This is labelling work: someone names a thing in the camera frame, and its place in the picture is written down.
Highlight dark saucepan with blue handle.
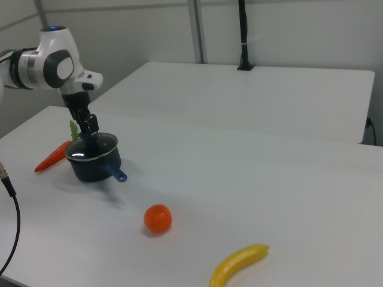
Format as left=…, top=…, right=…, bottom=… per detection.
left=66, top=140, right=129, bottom=184

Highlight orange toy mandarin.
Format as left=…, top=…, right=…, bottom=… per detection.
left=143, top=203, right=173, bottom=234

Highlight glass lid with blue knob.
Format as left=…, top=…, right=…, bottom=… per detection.
left=64, top=132, right=118, bottom=163

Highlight yellow toy banana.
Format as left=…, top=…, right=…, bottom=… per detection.
left=209, top=243, right=270, bottom=287

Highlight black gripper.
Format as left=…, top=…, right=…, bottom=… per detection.
left=61, top=91, right=100, bottom=135

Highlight black cable with metal connector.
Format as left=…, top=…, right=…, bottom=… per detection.
left=0, top=160, right=22, bottom=276

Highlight orange toy carrot green leaves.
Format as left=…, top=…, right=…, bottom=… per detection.
left=34, top=120, right=81, bottom=173

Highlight black pole on base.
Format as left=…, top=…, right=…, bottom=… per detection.
left=236, top=0, right=256, bottom=71

